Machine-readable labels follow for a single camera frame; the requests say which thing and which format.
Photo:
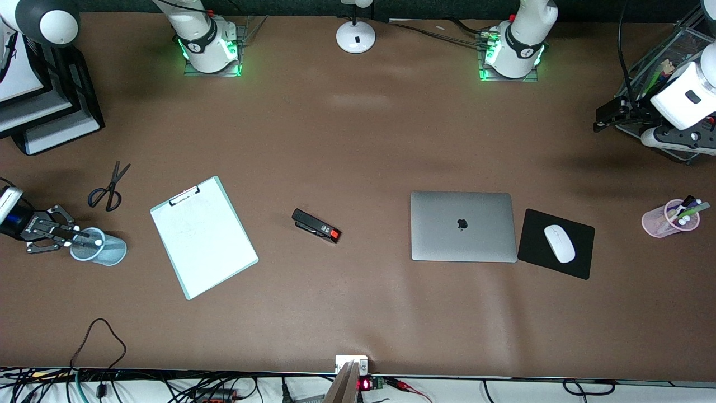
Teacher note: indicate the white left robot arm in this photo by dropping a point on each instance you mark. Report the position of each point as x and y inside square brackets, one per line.
[523, 45]

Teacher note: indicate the green marker in pink cup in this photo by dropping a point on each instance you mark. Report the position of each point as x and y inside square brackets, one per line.
[696, 210]

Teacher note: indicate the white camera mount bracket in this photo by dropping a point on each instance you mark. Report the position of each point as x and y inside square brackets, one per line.
[349, 359]

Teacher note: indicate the grey mesh desk tray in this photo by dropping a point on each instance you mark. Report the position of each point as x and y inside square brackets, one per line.
[643, 61]

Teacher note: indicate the black power strip orange switches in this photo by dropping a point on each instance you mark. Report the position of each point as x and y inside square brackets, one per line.
[215, 396]

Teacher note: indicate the light blue mesh cup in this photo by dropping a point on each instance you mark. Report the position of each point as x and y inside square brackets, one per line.
[112, 252]

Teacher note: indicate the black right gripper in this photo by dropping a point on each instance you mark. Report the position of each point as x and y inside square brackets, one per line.
[29, 223]

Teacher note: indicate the green marker in tray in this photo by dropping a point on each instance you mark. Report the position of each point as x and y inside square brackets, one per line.
[651, 83]

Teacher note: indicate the mint green clipboard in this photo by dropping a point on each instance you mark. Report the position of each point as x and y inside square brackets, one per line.
[184, 196]

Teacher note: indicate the silver laptop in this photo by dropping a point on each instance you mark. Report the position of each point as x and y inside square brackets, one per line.
[442, 235]

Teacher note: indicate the white computer mouse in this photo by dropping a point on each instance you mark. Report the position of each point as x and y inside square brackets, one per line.
[559, 243]

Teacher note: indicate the white lamp base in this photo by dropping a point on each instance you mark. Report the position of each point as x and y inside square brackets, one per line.
[356, 39]

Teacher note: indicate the white paper sheet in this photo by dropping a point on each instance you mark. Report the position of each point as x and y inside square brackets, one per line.
[215, 252]

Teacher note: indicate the black mouse pad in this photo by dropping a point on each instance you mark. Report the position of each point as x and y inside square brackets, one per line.
[531, 246]

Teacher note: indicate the black marker in pink cup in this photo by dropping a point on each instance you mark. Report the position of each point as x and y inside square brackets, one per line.
[689, 200]

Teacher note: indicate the black scissors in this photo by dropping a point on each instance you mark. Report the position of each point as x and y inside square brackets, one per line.
[112, 187]

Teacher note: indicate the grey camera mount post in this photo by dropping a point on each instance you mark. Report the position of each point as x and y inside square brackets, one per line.
[342, 386]

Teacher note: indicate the black stapler red tip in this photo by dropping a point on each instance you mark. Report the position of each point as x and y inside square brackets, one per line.
[313, 225]

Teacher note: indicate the black stacked paper tray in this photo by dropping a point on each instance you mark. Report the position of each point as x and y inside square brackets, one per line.
[72, 95]

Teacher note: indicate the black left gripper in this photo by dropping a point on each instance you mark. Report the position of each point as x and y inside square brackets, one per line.
[634, 112]

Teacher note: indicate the red LED display module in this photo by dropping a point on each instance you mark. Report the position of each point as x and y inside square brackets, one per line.
[366, 384]

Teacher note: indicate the pink mesh pen cup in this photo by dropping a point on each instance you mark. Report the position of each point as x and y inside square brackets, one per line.
[651, 224]

